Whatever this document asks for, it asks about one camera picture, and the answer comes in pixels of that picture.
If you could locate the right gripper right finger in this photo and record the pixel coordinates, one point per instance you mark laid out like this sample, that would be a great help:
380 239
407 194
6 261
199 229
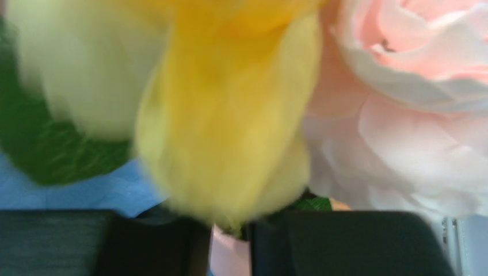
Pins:
345 243

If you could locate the pink cylindrical vase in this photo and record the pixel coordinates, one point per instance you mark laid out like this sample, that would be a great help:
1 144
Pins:
228 256

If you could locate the blue wrapping paper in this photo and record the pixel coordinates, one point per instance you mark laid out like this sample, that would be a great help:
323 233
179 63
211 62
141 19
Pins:
125 190

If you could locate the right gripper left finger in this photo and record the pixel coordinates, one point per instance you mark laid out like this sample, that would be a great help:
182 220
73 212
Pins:
101 242

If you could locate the pink rose stem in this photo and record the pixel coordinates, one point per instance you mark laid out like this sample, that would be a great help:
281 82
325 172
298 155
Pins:
399 118

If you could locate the flower bouquet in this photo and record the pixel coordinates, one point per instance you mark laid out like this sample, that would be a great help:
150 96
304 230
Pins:
211 93

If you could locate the aluminium rail frame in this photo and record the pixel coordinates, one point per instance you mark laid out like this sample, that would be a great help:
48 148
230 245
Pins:
451 243

